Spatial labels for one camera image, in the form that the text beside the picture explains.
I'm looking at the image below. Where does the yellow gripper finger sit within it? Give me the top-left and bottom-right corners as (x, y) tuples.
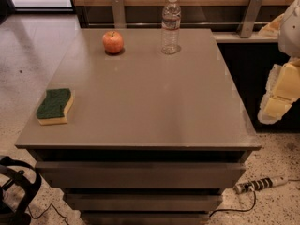
(257, 96), (292, 125)
(272, 59), (300, 101)

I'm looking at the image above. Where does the clear plastic water bottle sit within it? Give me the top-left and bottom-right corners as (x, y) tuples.
(161, 0), (181, 54)

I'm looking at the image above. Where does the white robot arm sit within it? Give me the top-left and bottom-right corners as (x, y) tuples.
(258, 0), (300, 125)

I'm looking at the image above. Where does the green and yellow sponge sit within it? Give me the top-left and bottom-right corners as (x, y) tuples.
(36, 88), (74, 126)

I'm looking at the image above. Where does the white power strip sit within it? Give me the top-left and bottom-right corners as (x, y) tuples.
(233, 176), (288, 194)

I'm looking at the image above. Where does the grey drawer cabinet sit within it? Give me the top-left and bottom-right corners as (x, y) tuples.
(16, 29), (259, 225)

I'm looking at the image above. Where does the red apple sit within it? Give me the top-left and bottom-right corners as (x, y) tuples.
(102, 31), (124, 54)

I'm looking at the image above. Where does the black power cable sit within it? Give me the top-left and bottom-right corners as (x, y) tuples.
(208, 189), (257, 218)

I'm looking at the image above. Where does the right metal bracket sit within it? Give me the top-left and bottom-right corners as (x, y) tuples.
(238, 0), (263, 38)

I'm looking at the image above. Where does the metal bracket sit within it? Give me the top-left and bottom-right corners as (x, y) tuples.
(238, 0), (263, 38)
(111, 0), (127, 29)

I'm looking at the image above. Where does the left metal bracket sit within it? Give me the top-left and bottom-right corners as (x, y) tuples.
(111, 0), (127, 29)

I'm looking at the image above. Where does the thin black floor cable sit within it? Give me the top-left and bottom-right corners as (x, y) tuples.
(27, 202), (70, 225)

